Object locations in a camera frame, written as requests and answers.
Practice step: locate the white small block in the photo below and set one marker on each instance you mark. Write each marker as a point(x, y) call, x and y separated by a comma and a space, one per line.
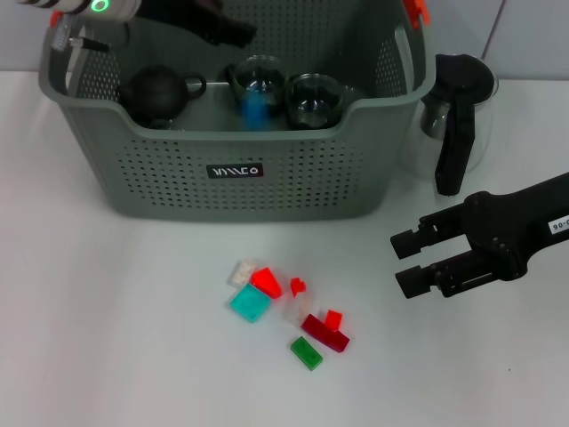
point(298, 311)

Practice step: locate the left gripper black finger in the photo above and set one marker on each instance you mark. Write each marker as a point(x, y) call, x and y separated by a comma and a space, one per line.
point(231, 34)

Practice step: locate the teal square block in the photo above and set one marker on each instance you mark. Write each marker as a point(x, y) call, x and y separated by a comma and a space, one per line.
point(250, 303)

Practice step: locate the red small square block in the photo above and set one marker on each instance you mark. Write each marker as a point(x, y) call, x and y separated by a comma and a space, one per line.
point(333, 319)

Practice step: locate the tiny red stud block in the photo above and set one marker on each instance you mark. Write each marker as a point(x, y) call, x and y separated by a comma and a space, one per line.
point(297, 287)

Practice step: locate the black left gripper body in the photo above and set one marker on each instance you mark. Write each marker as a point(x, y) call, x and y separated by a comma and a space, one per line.
point(186, 11)

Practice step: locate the translucent white pink block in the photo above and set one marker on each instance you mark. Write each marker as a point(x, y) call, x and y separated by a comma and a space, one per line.
point(240, 271)

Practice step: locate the blue square block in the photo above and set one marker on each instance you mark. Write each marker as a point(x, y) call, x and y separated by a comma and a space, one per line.
point(255, 107)

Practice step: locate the black ceramic teapot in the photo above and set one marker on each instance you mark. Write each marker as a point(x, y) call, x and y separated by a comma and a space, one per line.
point(155, 93)

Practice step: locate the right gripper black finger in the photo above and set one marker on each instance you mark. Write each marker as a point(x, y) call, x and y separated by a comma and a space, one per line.
point(418, 280)
point(409, 242)

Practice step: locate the glass jar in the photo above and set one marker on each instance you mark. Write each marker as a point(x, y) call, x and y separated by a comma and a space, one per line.
point(313, 93)

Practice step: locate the orange red sloped block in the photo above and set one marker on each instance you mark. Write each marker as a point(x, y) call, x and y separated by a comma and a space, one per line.
point(266, 282)

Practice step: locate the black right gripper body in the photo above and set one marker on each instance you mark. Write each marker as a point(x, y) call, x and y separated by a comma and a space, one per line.
point(511, 227)

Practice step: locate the glass teapot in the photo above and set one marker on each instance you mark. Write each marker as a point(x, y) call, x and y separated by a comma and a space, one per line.
point(313, 122)
point(266, 71)

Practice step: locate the green rectangular block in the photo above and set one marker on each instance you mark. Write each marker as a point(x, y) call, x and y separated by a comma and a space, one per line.
point(306, 353)

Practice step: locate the dark red long block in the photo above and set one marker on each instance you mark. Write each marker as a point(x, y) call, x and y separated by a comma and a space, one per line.
point(324, 338)

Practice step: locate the grey perforated plastic storage basket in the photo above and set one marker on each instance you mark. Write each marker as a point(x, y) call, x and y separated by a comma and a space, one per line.
point(235, 191)

